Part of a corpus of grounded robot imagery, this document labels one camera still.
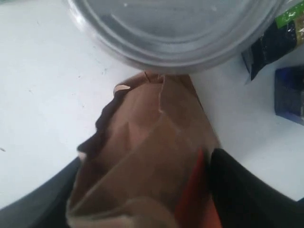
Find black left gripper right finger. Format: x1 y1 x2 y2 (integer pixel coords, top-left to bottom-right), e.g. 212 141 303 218
210 149 304 228

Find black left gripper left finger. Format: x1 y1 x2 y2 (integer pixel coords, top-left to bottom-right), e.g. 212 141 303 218
0 158 80 228

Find brown and orange snack pouch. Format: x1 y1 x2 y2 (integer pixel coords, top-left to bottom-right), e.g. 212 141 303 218
66 72 221 228

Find small white carton box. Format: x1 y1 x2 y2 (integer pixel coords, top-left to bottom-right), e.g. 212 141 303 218
274 65 304 125

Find dark can with pull-tab lid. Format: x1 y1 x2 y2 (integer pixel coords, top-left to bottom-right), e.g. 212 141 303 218
66 0 284 73

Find spaghetti packet dark blue ends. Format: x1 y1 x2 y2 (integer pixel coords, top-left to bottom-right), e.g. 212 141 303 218
242 0 304 81

